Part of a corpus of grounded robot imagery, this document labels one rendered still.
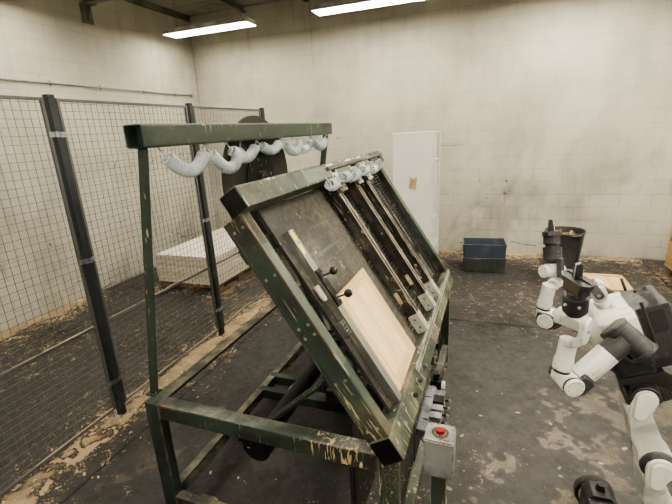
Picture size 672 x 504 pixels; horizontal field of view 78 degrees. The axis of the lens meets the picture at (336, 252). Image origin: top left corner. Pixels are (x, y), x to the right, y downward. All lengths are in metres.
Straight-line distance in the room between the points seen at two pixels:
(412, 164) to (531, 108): 2.19
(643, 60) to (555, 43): 1.15
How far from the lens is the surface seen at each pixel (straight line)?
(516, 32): 7.29
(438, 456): 1.88
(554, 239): 2.33
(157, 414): 2.54
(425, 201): 5.92
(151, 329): 2.28
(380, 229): 2.85
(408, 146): 5.88
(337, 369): 1.77
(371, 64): 7.49
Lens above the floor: 2.13
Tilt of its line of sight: 16 degrees down
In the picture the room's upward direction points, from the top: 3 degrees counter-clockwise
